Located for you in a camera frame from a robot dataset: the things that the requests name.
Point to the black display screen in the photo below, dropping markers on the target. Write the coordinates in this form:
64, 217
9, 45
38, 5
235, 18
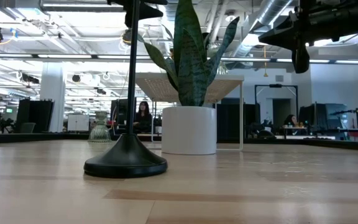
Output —
118, 112

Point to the person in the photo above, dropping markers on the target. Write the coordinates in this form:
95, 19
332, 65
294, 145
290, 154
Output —
291, 120
143, 119

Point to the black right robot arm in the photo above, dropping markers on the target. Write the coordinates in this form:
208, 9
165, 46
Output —
343, 18

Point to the silver ventilation duct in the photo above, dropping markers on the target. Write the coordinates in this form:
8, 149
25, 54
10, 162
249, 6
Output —
272, 12

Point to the black candlestick holder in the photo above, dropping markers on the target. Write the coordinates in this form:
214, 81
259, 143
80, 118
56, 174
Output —
126, 158

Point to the small white cup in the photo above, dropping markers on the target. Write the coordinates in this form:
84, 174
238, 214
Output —
158, 129

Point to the black low partition cabinet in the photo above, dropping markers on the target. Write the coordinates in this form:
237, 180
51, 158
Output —
228, 121

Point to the black office cabinet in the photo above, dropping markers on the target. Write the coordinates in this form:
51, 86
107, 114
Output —
37, 115

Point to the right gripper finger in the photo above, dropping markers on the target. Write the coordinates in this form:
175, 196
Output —
283, 42
281, 31

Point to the black computer monitors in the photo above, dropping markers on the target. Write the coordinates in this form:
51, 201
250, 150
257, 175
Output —
328, 116

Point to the green ribbed glass candle holder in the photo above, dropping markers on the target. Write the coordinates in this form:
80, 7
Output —
99, 133

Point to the white office cabinet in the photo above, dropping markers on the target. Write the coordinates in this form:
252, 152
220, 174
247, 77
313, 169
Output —
78, 123

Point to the white building column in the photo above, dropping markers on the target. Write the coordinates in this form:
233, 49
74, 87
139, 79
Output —
52, 96

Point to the white perforated metal shelf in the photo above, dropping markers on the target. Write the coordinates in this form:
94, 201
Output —
225, 77

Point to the white round plant pot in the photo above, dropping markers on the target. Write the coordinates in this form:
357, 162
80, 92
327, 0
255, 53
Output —
188, 130

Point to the green snake plant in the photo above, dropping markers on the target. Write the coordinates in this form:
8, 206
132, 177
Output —
191, 77

